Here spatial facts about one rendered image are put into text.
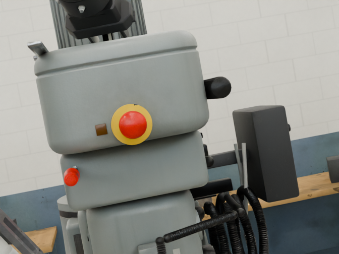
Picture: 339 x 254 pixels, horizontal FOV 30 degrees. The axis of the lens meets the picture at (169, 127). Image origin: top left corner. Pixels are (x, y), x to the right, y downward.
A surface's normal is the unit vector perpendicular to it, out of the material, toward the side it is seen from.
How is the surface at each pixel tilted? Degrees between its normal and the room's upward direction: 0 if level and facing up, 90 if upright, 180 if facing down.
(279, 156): 90
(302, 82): 90
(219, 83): 90
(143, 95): 90
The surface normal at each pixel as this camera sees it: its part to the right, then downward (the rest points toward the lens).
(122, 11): -0.22, -0.43
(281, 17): 0.12, 0.03
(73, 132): -0.16, 0.08
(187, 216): 0.72, -0.09
